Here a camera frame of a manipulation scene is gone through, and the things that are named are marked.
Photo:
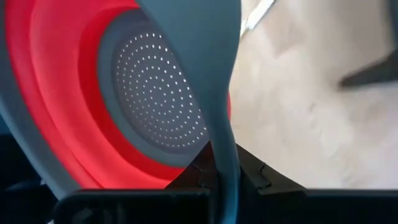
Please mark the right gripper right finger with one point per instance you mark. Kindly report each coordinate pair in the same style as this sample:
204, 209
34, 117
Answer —
261, 177

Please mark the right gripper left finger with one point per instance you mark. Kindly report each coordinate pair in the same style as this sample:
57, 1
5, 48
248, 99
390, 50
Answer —
199, 174

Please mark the red collapsible colander grey rim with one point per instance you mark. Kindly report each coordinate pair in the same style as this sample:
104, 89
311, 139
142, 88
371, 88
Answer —
62, 93

